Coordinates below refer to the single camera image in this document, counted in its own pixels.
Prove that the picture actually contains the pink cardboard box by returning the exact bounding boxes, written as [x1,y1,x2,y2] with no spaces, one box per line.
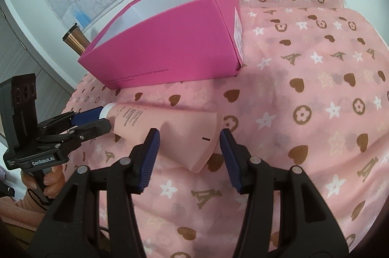
[77,0,244,90]

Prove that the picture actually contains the grey cabinet door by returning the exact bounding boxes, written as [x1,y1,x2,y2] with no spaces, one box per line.
[0,0,75,131]

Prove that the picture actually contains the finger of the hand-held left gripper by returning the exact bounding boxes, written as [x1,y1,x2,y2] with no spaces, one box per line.
[36,118,112,153]
[36,106,105,137]

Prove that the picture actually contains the copper metal tumbler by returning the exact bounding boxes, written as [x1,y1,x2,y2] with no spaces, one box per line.
[62,22,90,56]

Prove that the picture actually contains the person's left hand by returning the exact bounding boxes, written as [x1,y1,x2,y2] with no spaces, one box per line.
[21,165,65,198]

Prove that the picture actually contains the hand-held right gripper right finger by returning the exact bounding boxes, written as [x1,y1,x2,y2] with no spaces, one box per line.
[219,128,350,258]

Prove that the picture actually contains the person's left forearm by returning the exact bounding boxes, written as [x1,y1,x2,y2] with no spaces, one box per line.
[0,189,49,230]

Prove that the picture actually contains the black cable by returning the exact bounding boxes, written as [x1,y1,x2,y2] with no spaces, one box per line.
[26,188,49,210]

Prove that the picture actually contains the pink printed blanket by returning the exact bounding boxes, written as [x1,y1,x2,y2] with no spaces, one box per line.
[62,0,389,258]

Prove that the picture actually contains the peach tube with white cap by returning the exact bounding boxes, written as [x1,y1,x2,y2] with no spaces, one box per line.
[99,103,224,173]

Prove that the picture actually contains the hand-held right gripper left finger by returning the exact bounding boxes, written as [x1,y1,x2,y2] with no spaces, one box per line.
[29,128,161,258]

